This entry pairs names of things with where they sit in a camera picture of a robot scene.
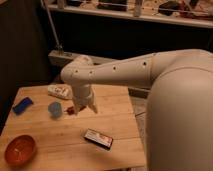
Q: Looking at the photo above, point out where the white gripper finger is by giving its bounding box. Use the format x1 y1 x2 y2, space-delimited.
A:
73 105 80 115
89 103 98 114

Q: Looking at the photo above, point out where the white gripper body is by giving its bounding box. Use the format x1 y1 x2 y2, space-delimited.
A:
72 84 95 109

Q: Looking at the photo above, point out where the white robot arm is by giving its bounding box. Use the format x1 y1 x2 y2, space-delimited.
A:
61 49 213 171

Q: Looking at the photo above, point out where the blue ceramic cup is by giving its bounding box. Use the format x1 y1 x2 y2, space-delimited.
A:
48 102 62 118

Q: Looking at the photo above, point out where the small red object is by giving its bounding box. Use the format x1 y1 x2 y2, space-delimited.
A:
66 105 86 116

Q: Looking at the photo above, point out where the white tube with red label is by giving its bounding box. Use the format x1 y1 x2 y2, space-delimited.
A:
47 85 72 100

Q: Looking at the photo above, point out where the metal pole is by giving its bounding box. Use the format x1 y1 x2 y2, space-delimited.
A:
42 0 64 55

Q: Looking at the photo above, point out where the blue rectangular block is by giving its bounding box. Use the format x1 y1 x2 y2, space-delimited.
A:
12 97 33 115

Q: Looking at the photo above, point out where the orange bowl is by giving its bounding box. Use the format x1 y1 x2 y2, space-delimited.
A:
4 135 37 167

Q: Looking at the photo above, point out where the wooden shelf rail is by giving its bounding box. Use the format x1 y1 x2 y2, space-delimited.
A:
43 0 213 29

